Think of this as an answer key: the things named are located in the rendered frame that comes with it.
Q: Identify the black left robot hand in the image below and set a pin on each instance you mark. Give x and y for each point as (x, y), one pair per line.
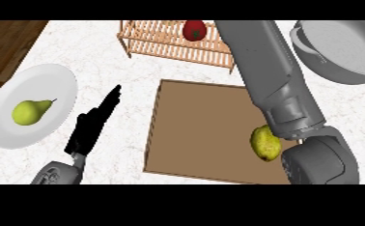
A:
(91, 125)

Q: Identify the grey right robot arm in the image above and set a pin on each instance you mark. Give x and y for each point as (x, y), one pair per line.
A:
(280, 91)

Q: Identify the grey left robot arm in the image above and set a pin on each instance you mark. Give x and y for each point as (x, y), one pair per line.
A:
(60, 173)

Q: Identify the brown wooden tray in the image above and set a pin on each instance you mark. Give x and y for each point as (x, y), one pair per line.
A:
(200, 130)

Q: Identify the wooden tiered shelf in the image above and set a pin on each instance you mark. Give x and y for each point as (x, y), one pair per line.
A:
(165, 43)

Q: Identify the red tomato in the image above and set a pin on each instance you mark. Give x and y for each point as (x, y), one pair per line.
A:
(195, 30)

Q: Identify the white round plate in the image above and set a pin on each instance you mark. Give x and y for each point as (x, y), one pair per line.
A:
(36, 106)

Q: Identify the green pear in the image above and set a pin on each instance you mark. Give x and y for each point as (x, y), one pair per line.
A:
(30, 111)

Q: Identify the dark wooden board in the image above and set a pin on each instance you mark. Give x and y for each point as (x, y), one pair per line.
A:
(17, 44)

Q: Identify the yellow-green lemon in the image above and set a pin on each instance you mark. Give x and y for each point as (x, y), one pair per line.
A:
(265, 143)

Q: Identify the grey pot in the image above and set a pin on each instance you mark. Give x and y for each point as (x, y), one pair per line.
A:
(333, 51)

